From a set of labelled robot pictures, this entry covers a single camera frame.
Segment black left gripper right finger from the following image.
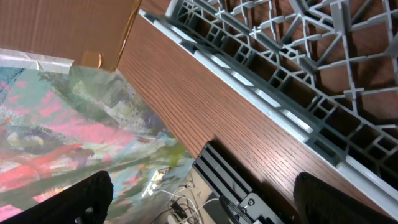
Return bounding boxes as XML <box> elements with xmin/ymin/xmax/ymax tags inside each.
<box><xmin>294</xmin><ymin>172</ymin><xmax>397</xmax><ymax>224</ymax></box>

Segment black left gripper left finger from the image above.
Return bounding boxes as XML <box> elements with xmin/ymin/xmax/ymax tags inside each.
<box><xmin>1</xmin><ymin>170</ymin><xmax>113</xmax><ymax>224</ymax></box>

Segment colourful painted floor mat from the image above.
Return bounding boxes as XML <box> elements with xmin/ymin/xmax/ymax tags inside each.
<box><xmin>1</xmin><ymin>49</ymin><xmax>193</xmax><ymax>223</ymax></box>

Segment grey plastic dish rack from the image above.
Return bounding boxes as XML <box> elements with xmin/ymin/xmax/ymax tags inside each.
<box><xmin>139</xmin><ymin>0</ymin><xmax>397</xmax><ymax>217</ymax></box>

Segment brown cardboard box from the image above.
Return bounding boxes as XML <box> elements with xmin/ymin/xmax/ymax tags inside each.
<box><xmin>1</xmin><ymin>0</ymin><xmax>141</xmax><ymax>73</ymax></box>

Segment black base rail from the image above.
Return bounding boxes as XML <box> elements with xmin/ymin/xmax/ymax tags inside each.
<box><xmin>192</xmin><ymin>141</ymin><xmax>285</xmax><ymax>224</ymax></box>

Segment white cables on floor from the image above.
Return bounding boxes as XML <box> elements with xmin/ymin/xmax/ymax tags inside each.
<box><xmin>141</xmin><ymin>167</ymin><xmax>218</xmax><ymax>224</ymax></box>

